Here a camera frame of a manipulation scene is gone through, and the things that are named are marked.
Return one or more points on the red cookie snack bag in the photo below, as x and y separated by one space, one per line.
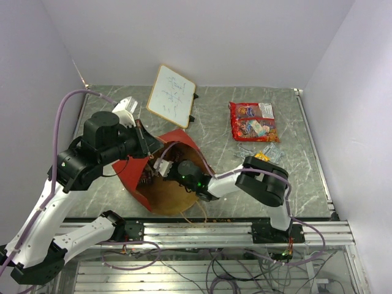
253 122

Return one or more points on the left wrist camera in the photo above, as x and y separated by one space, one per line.
124 111

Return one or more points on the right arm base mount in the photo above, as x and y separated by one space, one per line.
263 233

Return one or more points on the silver foil snack packet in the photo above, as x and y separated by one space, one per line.
273 153

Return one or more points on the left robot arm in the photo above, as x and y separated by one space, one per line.
37 254

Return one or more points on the brown M&M packet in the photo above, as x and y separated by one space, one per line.
147 177

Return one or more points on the aluminium rail frame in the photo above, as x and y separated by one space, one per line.
193 254

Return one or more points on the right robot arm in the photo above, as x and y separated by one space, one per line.
263 181

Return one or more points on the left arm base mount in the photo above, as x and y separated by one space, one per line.
133 231

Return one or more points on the yellow M&M packet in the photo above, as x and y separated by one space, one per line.
262 157

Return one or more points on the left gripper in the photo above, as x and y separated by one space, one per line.
149 143

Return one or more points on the red paper bag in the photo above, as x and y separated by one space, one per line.
164 197

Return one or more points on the small whiteboard yellow frame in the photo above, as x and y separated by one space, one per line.
172 97

